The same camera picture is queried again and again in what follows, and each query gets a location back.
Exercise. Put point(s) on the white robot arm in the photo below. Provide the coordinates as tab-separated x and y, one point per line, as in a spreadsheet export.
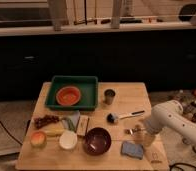
169	114

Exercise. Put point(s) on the silver metal fork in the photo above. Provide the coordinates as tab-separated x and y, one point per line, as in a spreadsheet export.
133	131

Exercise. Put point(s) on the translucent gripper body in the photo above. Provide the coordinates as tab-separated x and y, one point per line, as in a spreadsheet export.
142	136

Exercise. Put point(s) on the metal cup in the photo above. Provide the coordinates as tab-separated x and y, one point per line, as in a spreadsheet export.
109	95

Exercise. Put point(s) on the bunch of red grapes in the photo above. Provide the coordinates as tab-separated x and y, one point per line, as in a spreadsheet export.
43	121

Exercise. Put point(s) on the yellow banana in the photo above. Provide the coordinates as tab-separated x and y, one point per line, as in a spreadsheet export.
54	132

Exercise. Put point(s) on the green plastic tray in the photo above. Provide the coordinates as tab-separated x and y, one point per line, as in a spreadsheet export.
88	86

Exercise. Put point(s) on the blue sponge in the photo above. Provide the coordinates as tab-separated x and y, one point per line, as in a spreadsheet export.
132	150

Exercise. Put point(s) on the orange bowl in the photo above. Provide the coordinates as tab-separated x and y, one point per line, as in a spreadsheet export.
68	96

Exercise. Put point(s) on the dish brush with black head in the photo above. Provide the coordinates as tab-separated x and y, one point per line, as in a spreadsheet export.
114	118

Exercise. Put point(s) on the orange peach fruit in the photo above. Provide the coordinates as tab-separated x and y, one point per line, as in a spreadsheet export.
38	139

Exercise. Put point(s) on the white small bowl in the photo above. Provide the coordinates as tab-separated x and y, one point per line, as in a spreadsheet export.
68	140

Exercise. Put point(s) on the dark purple bowl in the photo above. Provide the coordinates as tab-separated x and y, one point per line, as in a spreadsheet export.
97	141

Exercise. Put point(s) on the wooden block with dark strip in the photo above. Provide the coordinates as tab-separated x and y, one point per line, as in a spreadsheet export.
82	125

